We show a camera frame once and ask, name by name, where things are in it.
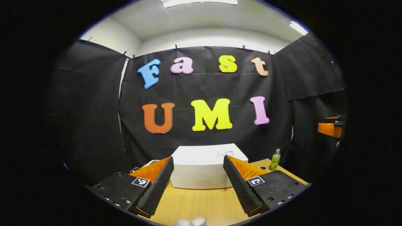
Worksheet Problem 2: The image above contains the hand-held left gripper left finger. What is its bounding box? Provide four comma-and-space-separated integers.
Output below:
90, 156, 175, 218

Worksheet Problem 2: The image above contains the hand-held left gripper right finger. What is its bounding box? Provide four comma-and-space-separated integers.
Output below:
223, 155, 310, 218

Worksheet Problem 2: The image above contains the white microwave oven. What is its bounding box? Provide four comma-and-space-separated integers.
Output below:
170, 143, 249, 190

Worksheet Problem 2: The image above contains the green drink bottle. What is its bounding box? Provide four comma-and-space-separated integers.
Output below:
269, 148, 281, 171

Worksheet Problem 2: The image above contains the ceiling light panel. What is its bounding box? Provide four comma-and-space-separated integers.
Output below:
289, 20, 309, 35

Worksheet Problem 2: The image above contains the black backdrop cloth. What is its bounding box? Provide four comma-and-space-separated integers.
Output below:
47, 35, 347, 186

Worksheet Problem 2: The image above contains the row of black cloth clips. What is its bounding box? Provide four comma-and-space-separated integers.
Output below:
85, 36, 299, 60

